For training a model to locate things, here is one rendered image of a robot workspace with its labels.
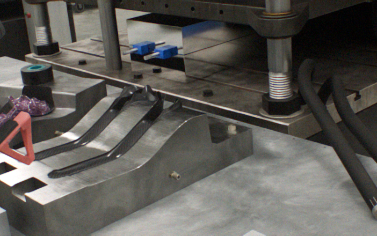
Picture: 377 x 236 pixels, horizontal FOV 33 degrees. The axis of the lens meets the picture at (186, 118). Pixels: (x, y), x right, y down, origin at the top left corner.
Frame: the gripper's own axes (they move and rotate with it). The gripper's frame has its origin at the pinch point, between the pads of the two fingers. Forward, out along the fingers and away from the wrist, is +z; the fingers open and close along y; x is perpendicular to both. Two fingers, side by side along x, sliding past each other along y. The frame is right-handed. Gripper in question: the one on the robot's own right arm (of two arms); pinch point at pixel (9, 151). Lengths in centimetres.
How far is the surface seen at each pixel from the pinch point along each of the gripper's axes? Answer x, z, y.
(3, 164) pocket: -4.6, 14.9, 20.8
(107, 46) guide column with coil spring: -75, 53, 78
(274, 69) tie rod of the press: -67, 44, 4
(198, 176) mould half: -24.9, 33.6, -4.4
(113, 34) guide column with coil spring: -78, 50, 76
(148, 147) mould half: -20.8, 21.6, -0.7
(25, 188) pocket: -1.6, 14.6, 10.3
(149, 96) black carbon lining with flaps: -34.3, 23.5, 10.5
